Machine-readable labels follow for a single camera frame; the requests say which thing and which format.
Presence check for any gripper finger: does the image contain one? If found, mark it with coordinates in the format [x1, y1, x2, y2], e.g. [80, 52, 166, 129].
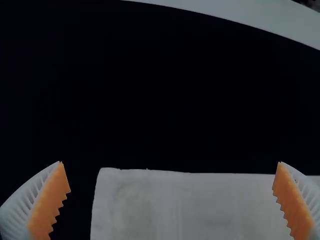
[0, 160, 72, 240]
[271, 161, 320, 240]

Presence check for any pale towel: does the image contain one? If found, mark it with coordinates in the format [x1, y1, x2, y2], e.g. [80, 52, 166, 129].
[89, 166, 320, 240]

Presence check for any black mat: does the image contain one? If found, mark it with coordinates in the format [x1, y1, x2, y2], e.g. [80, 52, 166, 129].
[0, 0, 320, 240]

